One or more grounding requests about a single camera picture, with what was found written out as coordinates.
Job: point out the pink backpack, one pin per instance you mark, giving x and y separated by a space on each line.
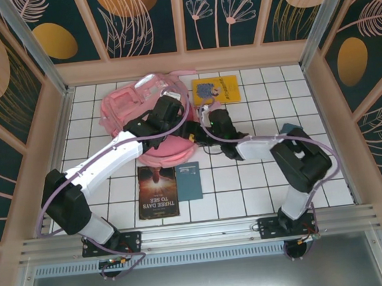
121 105

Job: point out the yellow cartoon book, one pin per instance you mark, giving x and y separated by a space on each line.
221 90

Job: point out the thin teal notebook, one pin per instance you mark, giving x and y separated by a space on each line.
189 183

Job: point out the dark Three Days book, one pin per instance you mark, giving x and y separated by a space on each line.
156 191

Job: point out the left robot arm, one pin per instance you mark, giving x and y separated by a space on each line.
106 164

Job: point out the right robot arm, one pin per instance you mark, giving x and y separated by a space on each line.
255 149

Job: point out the small square teal notebook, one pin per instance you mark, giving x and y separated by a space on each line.
291 128

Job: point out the grey metal sheet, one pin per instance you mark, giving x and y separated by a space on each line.
203 282

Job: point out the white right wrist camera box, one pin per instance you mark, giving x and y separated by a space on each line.
205 115

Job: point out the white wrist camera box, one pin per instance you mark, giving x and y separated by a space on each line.
205 115
172 93

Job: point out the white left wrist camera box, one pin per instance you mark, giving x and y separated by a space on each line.
172 93

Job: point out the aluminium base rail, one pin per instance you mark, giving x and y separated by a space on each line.
199 232

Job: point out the aluminium side rail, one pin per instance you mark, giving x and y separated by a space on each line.
319 105
63 127

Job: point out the aluminium frame post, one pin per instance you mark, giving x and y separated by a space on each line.
329 17
35 49

